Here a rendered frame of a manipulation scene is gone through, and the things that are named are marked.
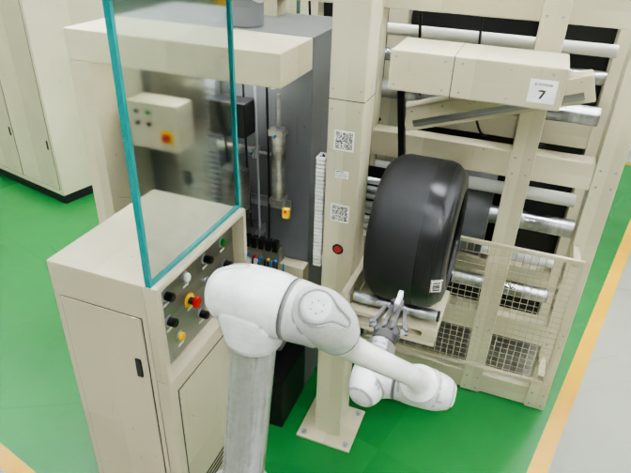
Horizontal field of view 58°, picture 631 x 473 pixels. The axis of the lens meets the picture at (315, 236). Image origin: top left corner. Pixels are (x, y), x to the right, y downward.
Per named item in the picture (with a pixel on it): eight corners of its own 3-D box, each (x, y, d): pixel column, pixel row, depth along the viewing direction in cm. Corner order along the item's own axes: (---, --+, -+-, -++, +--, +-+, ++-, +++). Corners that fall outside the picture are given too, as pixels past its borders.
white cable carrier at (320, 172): (312, 265, 233) (315, 156, 209) (316, 258, 237) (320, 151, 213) (322, 267, 232) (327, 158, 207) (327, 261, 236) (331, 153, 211)
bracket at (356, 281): (340, 312, 223) (341, 291, 218) (368, 261, 255) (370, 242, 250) (347, 313, 222) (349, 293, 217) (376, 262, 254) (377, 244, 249)
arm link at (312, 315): (370, 310, 121) (313, 293, 126) (355, 282, 105) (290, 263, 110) (349, 369, 117) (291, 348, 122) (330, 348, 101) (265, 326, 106)
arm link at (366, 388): (360, 366, 172) (402, 377, 168) (343, 407, 161) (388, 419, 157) (359, 342, 166) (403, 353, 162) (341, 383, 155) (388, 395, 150)
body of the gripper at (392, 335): (396, 340, 168) (404, 318, 175) (368, 332, 171) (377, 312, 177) (394, 357, 173) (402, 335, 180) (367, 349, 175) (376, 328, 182)
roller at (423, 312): (348, 299, 222) (351, 288, 223) (351, 300, 226) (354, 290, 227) (438, 322, 212) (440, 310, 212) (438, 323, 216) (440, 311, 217)
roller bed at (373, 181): (350, 235, 265) (354, 175, 250) (360, 221, 277) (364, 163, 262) (392, 243, 259) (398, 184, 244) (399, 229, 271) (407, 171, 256)
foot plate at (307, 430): (296, 435, 276) (296, 432, 274) (315, 397, 297) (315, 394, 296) (348, 452, 268) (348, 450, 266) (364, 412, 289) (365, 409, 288)
